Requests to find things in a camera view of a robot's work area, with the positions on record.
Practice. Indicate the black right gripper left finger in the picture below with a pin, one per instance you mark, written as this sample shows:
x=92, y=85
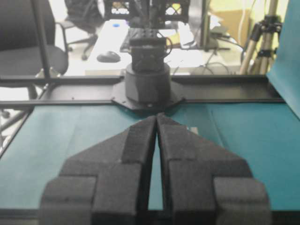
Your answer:
x=106, y=184

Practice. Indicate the black office chair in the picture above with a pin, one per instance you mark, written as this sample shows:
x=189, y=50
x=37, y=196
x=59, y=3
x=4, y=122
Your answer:
x=85, y=15
x=19, y=51

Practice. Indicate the cardboard box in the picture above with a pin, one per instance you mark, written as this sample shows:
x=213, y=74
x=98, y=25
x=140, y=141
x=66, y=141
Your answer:
x=237, y=23

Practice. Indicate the black vertical frame post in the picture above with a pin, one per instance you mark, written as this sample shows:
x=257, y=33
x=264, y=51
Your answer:
x=41, y=37

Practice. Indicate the camera tripod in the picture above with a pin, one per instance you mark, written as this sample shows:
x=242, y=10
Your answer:
x=259, y=54

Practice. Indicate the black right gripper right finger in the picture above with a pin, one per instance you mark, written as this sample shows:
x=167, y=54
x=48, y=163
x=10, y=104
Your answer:
x=206, y=184

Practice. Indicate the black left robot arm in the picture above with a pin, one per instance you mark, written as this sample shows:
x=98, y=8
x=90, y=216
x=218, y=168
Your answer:
x=146, y=68

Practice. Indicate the black computer mouse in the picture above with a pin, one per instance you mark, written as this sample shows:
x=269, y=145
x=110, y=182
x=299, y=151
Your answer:
x=108, y=57

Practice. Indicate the teal side backdrop sheet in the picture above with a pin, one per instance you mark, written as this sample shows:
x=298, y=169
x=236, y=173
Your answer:
x=284, y=75

